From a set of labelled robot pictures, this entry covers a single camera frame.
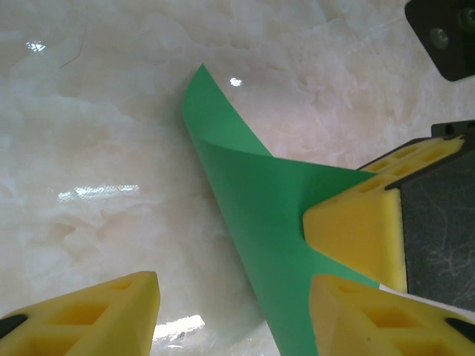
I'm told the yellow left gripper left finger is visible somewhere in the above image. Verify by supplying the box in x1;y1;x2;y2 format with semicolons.
0;270;161;356

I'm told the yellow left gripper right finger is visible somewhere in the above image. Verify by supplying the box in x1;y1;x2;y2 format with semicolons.
309;273;475;356

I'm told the green paper sheet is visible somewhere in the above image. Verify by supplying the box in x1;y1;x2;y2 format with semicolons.
180;62;381;356

